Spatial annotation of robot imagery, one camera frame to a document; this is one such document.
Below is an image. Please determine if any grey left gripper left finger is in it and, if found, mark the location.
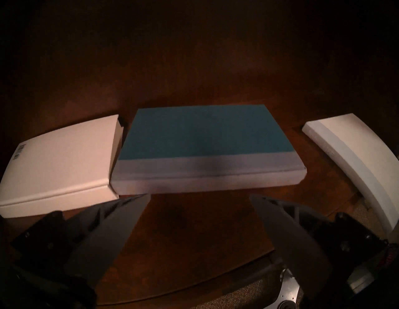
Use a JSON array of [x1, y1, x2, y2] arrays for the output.
[[62, 193, 152, 288]]

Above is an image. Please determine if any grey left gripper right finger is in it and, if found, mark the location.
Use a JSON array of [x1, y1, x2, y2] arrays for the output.
[[249, 194, 333, 300]]

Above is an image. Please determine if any large white book grey spine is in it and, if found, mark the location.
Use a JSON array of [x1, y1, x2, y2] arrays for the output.
[[302, 113, 399, 235]]

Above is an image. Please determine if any blue book with grey spine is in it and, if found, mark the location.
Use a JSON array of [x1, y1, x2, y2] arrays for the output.
[[111, 105, 307, 195]]

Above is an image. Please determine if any grey robot mobile base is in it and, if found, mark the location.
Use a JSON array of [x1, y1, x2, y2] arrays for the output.
[[265, 268, 305, 309]]

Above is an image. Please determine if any white book with barcode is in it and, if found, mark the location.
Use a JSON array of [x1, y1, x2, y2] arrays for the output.
[[0, 115, 124, 218]]

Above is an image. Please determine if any dark wooden bookshelf cabinet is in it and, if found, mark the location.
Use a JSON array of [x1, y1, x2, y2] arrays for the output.
[[0, 0, 399, 306]]

